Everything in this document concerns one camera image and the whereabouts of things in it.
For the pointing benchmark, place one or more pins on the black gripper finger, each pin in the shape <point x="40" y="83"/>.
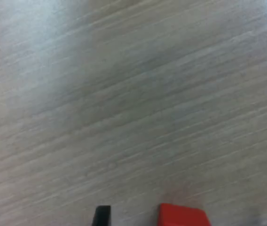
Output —
<point x="101" y="216"/>

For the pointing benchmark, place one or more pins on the red cube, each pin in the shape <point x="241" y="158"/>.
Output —
<point x="182" y="216"/>

